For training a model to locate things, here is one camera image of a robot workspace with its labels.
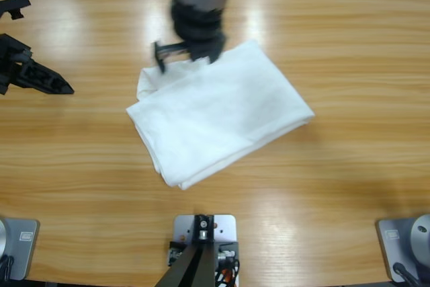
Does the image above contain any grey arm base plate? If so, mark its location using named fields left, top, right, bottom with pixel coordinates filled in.
left=0, top=216, right=41, bottom=282
left=375, top=212, right=430, bottom=283

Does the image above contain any black base power cable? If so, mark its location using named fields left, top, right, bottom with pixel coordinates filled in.
left=392, top=261, right=424, bottom=287
left=0, top=255, right=16, bottom=281

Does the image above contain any white t-shirt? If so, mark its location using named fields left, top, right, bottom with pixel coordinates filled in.
left=126, top=38, right=316, bottom=190

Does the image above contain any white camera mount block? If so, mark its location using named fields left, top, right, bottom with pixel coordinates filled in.
left=167, top=213, right=241, bottom=287

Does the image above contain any dark camera post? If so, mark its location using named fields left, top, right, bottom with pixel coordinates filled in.
left=156, top=213, right=216, bottom=287

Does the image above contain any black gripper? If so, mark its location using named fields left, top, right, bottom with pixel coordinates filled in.
left=152, top=0, right=228, bottom=75
left=0, top=33, right=75, bottom=96

